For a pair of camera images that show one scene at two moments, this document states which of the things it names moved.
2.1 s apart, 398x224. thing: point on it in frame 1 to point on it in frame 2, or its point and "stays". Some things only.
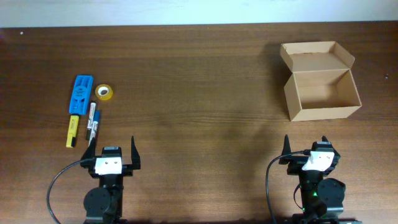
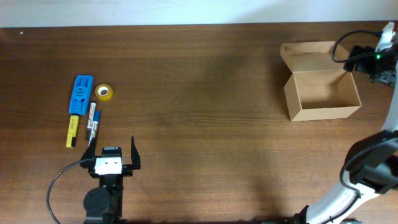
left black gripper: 127,169 stays
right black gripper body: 298,162 to 373,63
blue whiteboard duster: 81,94 stays
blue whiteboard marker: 96,116 stays
